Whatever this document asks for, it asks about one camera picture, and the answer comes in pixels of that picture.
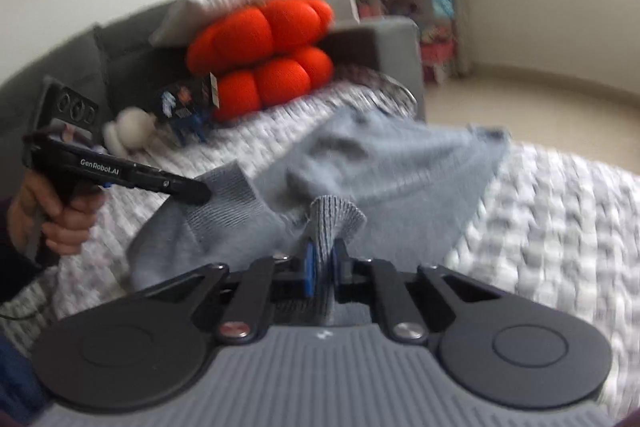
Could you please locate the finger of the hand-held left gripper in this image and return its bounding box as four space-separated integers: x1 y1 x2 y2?
131 161 212 206

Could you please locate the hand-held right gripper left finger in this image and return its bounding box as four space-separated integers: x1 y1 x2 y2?
137 243 317 347

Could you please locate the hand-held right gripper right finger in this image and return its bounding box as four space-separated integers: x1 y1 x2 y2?
330 239 507 347

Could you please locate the grey printed t-shirt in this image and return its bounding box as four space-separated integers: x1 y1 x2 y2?
127 107 511 328

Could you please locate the person's left hand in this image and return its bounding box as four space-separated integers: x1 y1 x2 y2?
9 169 107 261

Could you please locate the white plush toy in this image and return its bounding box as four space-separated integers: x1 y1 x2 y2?
102 107 157 156

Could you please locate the smartphone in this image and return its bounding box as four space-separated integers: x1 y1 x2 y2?
160 74 222 120

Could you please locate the orange knot cushion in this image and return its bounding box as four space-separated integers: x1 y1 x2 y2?
186 0 335 124

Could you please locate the grey quilted blanket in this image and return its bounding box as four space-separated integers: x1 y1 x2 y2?
5 72 640 413

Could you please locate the person's dark blue clothing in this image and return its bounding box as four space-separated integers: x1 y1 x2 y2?
0 329 43 423

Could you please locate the grey sofa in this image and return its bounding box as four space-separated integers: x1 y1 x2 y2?
0 0 427 170

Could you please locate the black cable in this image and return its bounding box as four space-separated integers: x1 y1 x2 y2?
0 302 56 323

